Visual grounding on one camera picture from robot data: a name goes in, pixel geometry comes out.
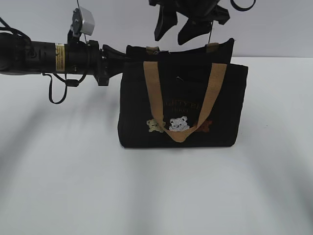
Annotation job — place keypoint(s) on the black tote bag tan handles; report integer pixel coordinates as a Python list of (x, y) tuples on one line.
[(191, 98)]

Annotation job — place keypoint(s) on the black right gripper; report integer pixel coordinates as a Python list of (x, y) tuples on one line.
[(200, 13)]

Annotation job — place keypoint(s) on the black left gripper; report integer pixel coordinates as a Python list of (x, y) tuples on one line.
[(99, 64)]

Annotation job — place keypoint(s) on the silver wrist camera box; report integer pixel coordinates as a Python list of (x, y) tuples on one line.
[(82, 22)]

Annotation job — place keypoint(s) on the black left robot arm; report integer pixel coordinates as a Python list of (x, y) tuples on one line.
[(18, 57)]

